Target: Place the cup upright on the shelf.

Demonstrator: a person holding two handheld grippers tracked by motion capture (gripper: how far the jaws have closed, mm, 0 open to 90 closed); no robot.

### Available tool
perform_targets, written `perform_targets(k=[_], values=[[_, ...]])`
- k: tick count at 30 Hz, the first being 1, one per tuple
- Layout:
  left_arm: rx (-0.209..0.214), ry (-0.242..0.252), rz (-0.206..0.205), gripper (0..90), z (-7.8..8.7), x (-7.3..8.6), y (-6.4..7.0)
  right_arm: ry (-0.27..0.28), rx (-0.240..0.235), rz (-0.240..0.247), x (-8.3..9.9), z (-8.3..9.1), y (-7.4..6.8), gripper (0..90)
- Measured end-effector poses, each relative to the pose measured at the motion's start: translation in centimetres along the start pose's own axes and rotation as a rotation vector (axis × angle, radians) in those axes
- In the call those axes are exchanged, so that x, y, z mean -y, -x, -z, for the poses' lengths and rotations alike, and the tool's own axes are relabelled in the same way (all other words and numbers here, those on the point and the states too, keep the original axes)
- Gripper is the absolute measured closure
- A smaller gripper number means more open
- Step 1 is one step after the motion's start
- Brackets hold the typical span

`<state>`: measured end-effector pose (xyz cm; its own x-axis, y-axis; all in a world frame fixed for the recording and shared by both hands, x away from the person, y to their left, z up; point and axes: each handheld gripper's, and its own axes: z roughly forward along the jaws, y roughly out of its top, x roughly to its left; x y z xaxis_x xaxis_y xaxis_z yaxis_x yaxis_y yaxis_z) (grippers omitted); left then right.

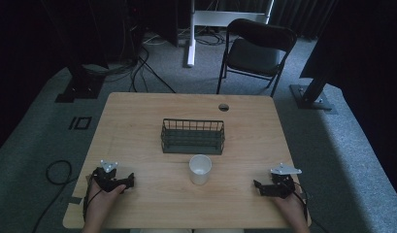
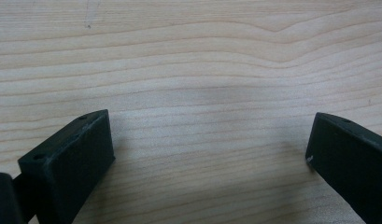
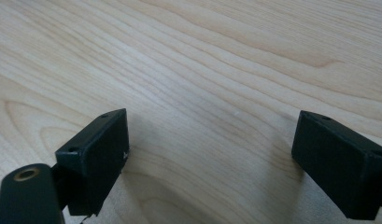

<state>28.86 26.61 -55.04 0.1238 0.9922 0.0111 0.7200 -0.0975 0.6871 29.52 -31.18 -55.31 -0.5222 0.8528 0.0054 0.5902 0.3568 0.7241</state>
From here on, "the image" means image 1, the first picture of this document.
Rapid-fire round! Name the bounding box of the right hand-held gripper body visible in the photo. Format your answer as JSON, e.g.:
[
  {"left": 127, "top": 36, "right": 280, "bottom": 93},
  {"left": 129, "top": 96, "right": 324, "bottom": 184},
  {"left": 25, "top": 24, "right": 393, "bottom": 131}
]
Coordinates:
[{"left": 265, "top": 162, "right": 303, "bottom": 200}]

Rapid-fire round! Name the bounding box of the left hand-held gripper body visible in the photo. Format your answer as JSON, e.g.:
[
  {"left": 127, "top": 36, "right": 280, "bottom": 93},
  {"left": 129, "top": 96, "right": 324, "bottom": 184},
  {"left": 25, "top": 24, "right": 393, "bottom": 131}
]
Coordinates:
[{"left": 91, "top": 159, "right": 130, "bottom": 192}]

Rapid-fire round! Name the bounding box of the person's left hand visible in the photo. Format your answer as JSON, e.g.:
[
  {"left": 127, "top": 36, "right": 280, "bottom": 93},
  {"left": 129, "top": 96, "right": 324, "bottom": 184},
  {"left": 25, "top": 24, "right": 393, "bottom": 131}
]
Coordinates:
[{"left": 84, "top": 180, "right": 126, "bottom": 227}]

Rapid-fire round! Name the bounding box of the person's right hand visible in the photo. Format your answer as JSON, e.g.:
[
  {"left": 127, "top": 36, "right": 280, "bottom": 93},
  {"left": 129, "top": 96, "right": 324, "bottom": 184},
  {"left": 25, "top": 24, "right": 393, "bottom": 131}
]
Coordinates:
[{"left": 272, "top": 190, "right": 310, "bottom": 229}]

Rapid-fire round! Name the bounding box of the white cup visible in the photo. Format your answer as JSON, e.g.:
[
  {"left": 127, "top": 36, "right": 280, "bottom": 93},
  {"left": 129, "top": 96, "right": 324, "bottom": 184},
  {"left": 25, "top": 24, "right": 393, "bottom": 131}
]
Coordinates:
[{"left": 188, "top": 153, "right": 213, "bottom": 186}]

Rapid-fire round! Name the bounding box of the black stand with bolted base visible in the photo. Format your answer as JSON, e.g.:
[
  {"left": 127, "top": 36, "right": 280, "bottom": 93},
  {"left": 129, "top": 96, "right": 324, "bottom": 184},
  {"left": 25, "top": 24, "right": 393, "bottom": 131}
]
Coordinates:
[{"left": 289, "top": 57, "right": 339, "bottom": 116}]

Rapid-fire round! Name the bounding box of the black folding chair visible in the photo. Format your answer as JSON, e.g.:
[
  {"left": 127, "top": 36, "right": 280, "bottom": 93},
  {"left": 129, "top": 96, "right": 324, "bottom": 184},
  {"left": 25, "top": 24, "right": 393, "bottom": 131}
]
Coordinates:
[{"left": 215, "top": 17, "right": 298, "bottom": 98}]

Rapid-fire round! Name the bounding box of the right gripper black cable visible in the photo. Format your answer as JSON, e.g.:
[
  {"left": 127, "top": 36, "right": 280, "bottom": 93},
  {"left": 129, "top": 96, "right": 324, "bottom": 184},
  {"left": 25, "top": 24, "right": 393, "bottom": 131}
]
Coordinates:
[{"left": 292, "top": 182, "right": 312, "bottom": 224}]

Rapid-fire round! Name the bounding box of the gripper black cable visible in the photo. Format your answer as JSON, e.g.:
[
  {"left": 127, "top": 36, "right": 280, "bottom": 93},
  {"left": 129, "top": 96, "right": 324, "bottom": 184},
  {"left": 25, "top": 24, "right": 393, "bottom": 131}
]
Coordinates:
[
  {"left": 292, "top": 182, "right": 312, "bottom": 224},
  {"left": 82, "top": 174, "right": 100, "bottom": 222}
]

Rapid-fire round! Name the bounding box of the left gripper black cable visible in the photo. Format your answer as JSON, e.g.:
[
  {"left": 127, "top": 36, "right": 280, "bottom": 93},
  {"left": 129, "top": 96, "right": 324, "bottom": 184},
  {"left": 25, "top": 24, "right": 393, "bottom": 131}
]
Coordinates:
[{"left": 82, "top": 174, "right": 100, "bottom": 222}]

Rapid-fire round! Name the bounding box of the black cable loop on floor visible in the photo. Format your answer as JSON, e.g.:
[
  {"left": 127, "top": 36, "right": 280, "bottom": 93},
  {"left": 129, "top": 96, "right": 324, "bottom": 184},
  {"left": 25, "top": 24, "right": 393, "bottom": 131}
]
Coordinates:
[{"left": 31, "top": 159, "right": 78, "bottom": 233}]

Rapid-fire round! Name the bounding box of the dark wire basket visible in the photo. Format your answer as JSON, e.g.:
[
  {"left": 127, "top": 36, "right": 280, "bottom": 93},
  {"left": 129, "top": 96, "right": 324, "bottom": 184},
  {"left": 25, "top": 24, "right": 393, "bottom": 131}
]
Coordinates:
[{"left": 160, "top": 117, "right": 226, "bottom": 155}]

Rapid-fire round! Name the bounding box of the black stand with base plate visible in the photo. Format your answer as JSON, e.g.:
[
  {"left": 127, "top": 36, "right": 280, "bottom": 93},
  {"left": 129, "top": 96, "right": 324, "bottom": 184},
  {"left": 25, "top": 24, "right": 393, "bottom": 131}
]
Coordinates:
[{"left": 54, "top": 48, "right": 106, "bottom": 104}]

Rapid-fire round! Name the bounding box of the bundle of black floor cables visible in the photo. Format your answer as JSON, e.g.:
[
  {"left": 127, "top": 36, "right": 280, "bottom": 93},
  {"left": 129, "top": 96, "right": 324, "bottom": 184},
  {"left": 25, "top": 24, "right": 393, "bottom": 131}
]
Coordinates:
[{"left": 83, "top": 28, "right": 177, "bottom": 95}]

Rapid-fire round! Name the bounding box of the white desk frame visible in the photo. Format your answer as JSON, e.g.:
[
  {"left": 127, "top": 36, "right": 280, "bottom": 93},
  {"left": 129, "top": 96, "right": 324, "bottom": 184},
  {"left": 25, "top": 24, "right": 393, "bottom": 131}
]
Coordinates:
[{"left": 185, "top": 0, "right": 276, "bottom": 68}]

